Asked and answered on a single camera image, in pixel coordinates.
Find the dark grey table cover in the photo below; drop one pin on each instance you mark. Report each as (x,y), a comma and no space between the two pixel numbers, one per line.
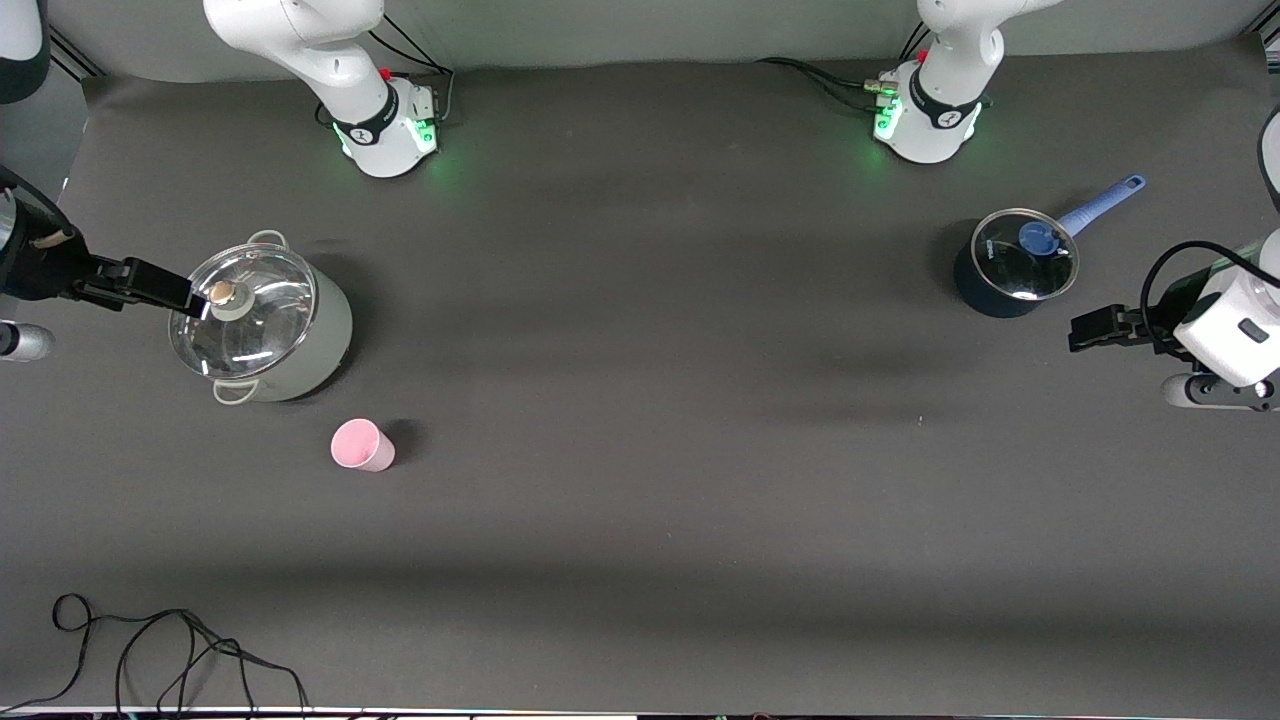
(640,400)

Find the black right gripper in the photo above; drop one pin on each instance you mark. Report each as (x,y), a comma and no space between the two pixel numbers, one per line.
(42,272)

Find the glass lid with blue knob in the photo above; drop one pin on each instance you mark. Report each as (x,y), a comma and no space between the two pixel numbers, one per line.
(1020,270)

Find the glass lid with gold knob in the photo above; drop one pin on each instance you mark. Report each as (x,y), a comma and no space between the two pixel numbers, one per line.
(255,320)

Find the pink plastic cup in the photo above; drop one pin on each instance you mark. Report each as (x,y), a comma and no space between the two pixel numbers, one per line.
(360,446)

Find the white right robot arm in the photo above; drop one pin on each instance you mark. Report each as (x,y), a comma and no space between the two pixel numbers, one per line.
(375,120)

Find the pale grey stockpot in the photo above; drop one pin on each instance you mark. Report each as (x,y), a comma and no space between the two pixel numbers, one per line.
(325,335)

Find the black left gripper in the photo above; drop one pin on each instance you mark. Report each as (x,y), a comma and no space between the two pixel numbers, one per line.
(1159,322)

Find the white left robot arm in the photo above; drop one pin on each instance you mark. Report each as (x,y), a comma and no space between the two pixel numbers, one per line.
(935,120)

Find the dark blue saucepan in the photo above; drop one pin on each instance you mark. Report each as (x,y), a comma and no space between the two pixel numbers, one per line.
(985,295)

